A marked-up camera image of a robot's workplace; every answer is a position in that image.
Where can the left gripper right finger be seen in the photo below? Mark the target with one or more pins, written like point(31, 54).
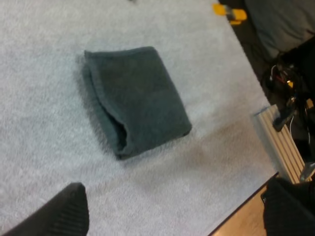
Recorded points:
point(290, 211)

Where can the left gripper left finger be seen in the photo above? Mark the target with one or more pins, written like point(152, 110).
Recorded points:
point(61, 214)

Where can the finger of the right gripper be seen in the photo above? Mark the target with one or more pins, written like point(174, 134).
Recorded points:
point(283, 120)

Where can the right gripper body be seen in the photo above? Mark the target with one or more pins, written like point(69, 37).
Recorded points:
point(300, 73)

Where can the folded grey-green towel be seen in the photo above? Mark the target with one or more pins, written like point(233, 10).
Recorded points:
point(140, 98)

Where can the silver clamp lever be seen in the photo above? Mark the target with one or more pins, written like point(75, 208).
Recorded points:
point(308, 172)

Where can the person's legs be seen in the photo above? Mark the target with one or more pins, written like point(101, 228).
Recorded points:
point(280, 22)

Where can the orange clamp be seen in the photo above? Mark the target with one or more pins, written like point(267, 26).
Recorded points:
point(233, 15)

